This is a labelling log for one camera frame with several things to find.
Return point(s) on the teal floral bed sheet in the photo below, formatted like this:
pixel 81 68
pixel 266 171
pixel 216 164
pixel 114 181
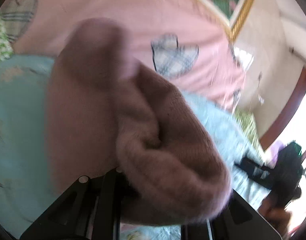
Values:
pixel 17 117

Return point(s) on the purple knit sweater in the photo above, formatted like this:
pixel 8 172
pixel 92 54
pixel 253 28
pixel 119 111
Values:
pixel 92 105

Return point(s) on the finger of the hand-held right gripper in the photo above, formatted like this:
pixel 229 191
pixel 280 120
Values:
pixel 255 172

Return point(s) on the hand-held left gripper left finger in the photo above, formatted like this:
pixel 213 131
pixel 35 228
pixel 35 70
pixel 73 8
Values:
pixel 107 192

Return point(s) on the pink quilt with plaid hearts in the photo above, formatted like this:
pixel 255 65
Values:
pixel 143 17

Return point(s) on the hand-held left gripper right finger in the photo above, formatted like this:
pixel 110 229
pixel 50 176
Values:
pixel 243 217

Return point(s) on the person's right hand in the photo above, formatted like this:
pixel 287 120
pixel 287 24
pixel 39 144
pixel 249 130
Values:
pixel 275 213

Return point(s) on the brown wooden door frame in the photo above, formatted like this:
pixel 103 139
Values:
pixel 290 105

